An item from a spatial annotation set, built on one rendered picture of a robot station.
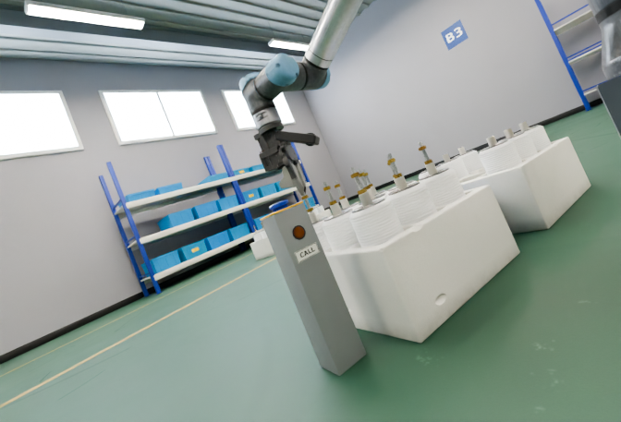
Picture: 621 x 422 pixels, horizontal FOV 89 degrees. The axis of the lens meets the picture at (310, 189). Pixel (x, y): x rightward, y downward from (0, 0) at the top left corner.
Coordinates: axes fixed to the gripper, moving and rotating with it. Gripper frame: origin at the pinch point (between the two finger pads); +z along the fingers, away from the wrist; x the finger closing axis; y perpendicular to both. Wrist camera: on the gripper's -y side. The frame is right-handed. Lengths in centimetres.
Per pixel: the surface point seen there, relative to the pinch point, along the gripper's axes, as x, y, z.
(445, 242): 14.6, -28.3, 22.4
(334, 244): 12.0, -5.6, 15.3
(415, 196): 11.5, -26.5, 11.7
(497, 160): -19, -51, 14
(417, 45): -643, -152, -221
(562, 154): -34, -72, 21
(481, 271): 9.6, -32.8, 31.8
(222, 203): -385, 268, -57
